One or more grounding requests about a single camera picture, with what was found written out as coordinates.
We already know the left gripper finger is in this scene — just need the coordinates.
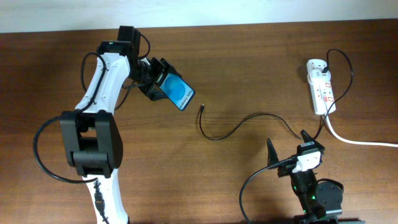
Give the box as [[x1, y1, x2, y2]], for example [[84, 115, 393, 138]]
[[161, 58, 182, 78], [149, 88, 168, 101]]

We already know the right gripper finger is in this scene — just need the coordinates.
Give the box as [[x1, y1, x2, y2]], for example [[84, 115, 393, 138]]
[[267, 138, 279, 169], [300, 129, 313, 143]]

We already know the blue screen smartphone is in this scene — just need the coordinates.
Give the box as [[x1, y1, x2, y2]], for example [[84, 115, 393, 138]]
[[160, 73, 195, 111]]

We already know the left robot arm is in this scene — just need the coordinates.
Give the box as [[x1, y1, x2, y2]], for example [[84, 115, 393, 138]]
[[60, 26, 182, 223]]

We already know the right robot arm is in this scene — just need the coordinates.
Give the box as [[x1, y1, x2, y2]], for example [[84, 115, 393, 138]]
[[267, 130, 344, 223]]

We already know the white USB charger plug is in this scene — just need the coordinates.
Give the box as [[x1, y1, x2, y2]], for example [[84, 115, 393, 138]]
[[307, 69, 331, 85]]

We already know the white power strip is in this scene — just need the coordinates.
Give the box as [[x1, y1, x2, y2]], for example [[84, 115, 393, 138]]
[[307, 59, 336, 115]]

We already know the right black camera cable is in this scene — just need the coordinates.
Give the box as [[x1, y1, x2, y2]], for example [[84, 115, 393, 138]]
[[239, 157, 296, 224]]

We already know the black camera cable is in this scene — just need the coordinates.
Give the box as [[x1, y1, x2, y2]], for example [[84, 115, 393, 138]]
[[239, 157, 296, 224], [32, 51, 109, 224]]

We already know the white power strip cord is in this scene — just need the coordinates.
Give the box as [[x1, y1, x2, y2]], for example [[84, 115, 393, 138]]
[[324, 102, 398, 148]]

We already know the left black camera cable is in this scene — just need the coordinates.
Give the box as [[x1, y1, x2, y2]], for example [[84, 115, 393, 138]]
[[32, 51, 109, 224]]

